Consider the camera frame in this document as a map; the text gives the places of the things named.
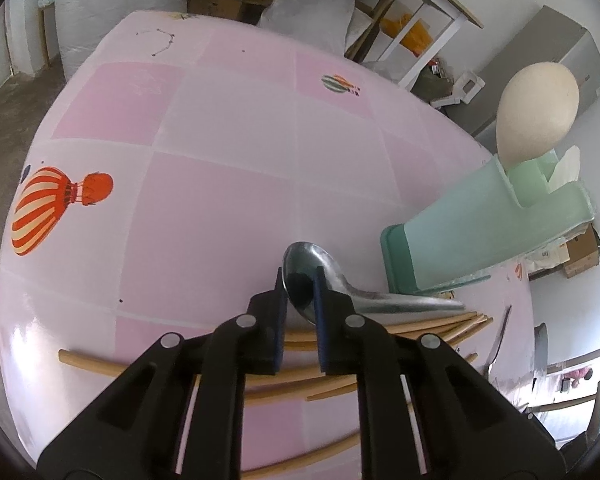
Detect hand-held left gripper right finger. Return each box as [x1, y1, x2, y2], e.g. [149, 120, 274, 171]
[314, 266, 567, 480]

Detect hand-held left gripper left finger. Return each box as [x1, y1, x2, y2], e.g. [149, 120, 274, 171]
[36, 266, 288, 480]

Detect wooden chopstick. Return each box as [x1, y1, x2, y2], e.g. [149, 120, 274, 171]
[445, 317, 495, 347]
[306, 382, 359, 403]
[58, 349, 479, 378]
[284, 311, 480, 342]
[420, 315, 488, 337]
[239, 432, 362, 480]
[243, 377, 358, 401]

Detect metal spoon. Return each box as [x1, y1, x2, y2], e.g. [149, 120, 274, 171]
[282, 241, 467, 326]

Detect teal plastic utensil holder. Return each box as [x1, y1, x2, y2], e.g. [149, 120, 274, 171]
[380, 152, 595, 295]

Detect pink printed tablecloth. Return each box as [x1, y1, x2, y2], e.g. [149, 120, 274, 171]
[0, 10, 536, 480]

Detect dark green bag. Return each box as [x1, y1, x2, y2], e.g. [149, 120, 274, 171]
[411, 60, 456, 103]

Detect cardboard box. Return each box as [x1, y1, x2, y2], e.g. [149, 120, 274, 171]
[186, 0, 261, 22]
[561, 225, 600, 279]

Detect white plastic holder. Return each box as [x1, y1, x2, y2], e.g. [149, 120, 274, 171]
[431, 71, 486, 108]

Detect wooden chair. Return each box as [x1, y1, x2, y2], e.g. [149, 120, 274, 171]
[522, 379, 600, 448]

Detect orange plastic bag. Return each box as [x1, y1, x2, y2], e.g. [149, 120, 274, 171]
[380, 14, 433, 55]

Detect wooden pole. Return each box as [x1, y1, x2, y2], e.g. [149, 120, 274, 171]
[344, 0, 397, 61]

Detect white side table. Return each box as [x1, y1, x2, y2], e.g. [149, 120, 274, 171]
[365, 0, 485, 88]

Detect large white woven sack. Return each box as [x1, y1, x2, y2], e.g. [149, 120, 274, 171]
[54, 0, 191, 78]

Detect grey refrigerator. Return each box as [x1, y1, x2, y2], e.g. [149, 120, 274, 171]
[472, 5, 600, 141]

